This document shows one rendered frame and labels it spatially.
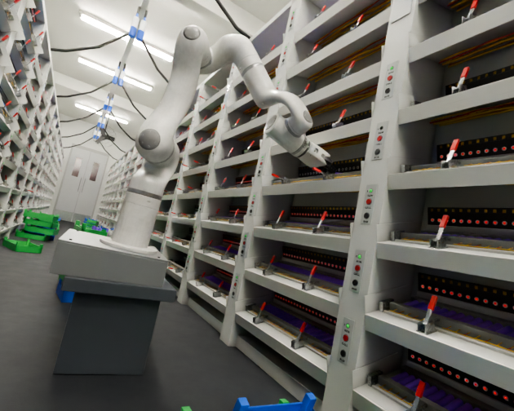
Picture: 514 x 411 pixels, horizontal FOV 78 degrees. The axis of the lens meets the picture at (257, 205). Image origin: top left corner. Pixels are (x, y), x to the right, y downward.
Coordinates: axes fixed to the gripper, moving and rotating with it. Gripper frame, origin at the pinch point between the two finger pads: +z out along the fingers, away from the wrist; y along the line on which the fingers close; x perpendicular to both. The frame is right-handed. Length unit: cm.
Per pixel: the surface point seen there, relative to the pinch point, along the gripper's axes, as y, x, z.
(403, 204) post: -33.7, 12.7, 5.1
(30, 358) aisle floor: 23, 100, -58
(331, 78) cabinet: 25, -55, -2
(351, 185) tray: -19.9, 10.9, -4.4
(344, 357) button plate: -30, 60, 8
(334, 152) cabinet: 12.3, -15.8, 8.5
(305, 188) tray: 3.5, 11.0, -4.3
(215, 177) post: 106, -3, -5
